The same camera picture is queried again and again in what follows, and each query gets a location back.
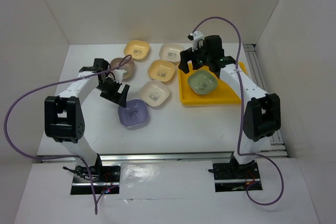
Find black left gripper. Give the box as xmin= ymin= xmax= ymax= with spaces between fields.
xmin=96 ymin=77 xmax=129 ymax=108

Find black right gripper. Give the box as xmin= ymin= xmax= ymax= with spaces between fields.
xmin=179 ymin=40 xmax=212 ymax=74

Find green panda plate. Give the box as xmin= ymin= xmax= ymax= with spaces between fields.
xmin=187 ymin=70 xmax=218 ymax=95

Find purple panda plate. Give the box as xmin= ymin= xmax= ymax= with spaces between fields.
xmin=118 ymin=99 xmax=149 ymax=127

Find cream panda plate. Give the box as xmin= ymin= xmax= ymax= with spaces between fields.
xmin=139 ymin=80 xmax=171 ymax=107
xmin=159 ymin=43 xmax=184 ymax=63

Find brown panda plate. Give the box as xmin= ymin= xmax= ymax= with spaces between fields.
xmin=110 ymin=58 xmax=135 ymax=80

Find yellow panda plate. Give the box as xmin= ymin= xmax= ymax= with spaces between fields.
xmin=123 ymin=40 xmax=150 ymax=61
xmin=148 ymin=59 xmax=176 ymax=83

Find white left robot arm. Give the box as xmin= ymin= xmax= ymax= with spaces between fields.
xmin=44 ymin=61 xmax=129 ymax=182

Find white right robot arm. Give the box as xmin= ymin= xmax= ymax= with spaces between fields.
xmin=178 ymin=47 xmax=281 ymax=178

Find yellow plastic bin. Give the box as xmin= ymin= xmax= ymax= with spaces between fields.
xmin=178 ymin=64 xmax=240 ymax=106

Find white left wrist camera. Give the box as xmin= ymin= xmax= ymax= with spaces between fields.
xmin=109 ymin=69 xmax=127 ymax=83

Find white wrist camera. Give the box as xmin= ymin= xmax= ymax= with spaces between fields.
xmin=109 ymin=69 xmax=127 ymax=83
xmin=188 ymin=31 xmax=204 ymax=51

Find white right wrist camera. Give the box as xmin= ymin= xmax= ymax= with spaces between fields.
xmin=188 ymin=31 xmax=204 ymax=51

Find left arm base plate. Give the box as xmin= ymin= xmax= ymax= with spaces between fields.
xmin=63 ymin=164 xmax=121 ymax=195

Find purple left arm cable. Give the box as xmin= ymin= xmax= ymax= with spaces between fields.
xmin=3 ymin=55 xmax=132 ymax=216

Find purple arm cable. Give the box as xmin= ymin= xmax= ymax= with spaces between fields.
xmin=3 ymin=55 xmax=132 ymax=216
xmin=192 ymin=16 xmax=285 ymax=206

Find aluminium front rail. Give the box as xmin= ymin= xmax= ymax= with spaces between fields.
xmin=44 ymin=149 xmax=288 ymax=162

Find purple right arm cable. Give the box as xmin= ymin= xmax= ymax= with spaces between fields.
xmin=192 ymin=16 xmax=285 ymax=206

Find aluminium side rail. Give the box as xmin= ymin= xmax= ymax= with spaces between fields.
xmin=243 ymin=45 xmax=288 ymax=157

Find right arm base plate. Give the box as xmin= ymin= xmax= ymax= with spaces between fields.
xmin=208 ymin=163 xmax=263 ymax=193

